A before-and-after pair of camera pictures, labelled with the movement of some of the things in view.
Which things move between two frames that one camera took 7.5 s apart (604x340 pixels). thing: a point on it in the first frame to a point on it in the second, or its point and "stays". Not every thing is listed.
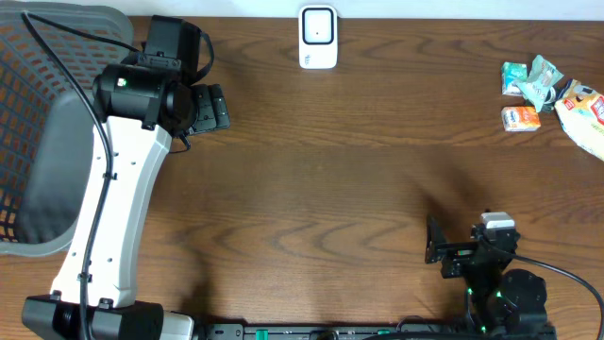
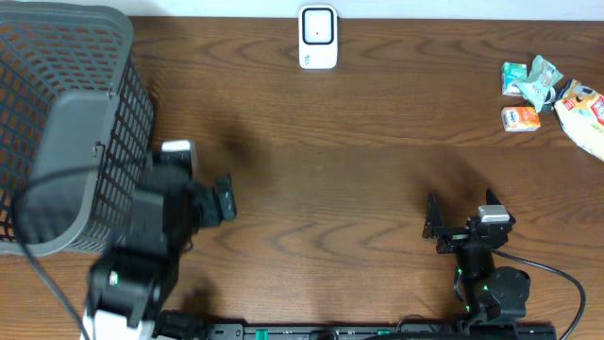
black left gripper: [214, 113] to [209, 202]
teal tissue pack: [511, 72] stays
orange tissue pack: [520, 118] stays
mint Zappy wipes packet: [541, 79] stays
